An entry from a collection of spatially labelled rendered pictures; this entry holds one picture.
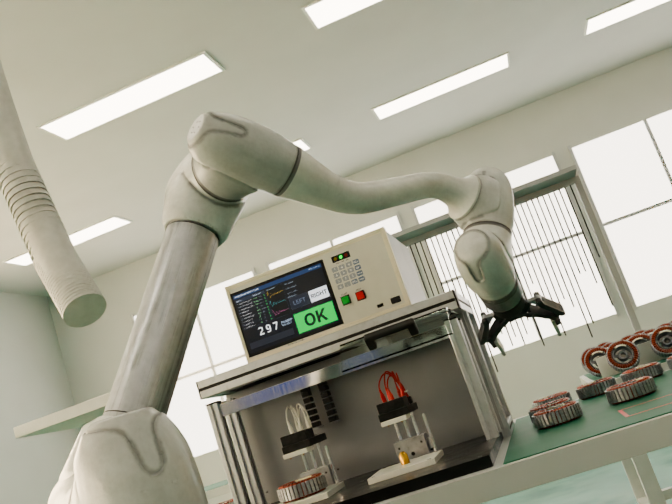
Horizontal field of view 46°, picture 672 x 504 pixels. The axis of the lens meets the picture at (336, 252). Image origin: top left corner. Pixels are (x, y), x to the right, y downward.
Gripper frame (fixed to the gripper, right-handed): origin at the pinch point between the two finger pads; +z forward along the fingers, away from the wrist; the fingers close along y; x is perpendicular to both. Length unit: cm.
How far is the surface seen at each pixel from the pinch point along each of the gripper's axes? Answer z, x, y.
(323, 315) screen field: -18.0, -14.9, 43.4
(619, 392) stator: 9.6, 15.2, -14.1
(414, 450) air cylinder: 0.7, 17.2, 33.2
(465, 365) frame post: -7.3, 5.3, 14.7
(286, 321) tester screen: -20, -16, 53
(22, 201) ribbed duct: -12, -125, 164
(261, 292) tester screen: -25, -24, 57
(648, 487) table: 114, 1, -8
